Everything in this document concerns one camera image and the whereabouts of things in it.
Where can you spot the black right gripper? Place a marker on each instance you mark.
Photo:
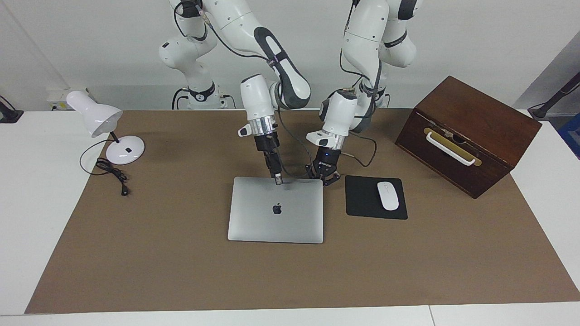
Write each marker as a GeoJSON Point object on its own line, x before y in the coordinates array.
{"type": "Point", "coordinates": [267, 144]}

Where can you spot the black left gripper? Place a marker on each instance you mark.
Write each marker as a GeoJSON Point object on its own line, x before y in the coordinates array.
{"type": "Point", "coordinates": [327, 160]}

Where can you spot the silver apple laptop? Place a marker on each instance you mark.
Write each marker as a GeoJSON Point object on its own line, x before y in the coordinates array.
{"type": "Point", "coordinates": [276, 226]}

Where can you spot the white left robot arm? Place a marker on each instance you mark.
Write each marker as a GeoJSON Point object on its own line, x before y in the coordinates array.
{"type": "Point", "coordinates": [340, 113]}

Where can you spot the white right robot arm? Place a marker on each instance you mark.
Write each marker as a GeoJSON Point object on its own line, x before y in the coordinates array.
{"type": "Point", "coordinates": [258, 97]}

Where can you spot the black mouse pad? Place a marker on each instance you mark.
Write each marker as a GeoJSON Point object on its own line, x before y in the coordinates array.
{"type": "Point", "coordinates": [360, 199]}

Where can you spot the white computer mouse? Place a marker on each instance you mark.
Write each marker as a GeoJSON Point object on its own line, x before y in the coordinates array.
{"type": "Point", "coordinates": [388, 196]}

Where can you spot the brown table mat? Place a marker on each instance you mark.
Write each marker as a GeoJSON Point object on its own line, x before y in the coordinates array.
{"type": "Point", "coordinates": [181, 271]}

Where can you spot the white desk lamp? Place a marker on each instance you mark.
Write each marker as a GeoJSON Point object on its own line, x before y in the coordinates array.
{"type": "Point", "coordinates": [124, 153]}

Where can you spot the dark brown wooden box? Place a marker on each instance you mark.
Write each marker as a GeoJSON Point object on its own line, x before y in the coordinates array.
{"type": "Point", "coordinates": [498, 131]}

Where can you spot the black stand leg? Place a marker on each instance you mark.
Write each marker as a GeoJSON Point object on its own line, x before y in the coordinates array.
{"type": "Point", "coordinates": [555, 97]}

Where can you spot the blue crate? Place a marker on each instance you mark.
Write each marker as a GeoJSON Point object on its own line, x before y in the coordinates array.
{"type": "Point", "coordinates": [572, 136]}

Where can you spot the black clamp base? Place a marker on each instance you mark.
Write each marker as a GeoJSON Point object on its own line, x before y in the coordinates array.
{"type": "Point", "coordinates": [7, 113]}

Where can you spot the white wall socket strip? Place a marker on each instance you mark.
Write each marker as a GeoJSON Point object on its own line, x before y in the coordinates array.
{"type": "Point", "coordinates": [56, 97]}

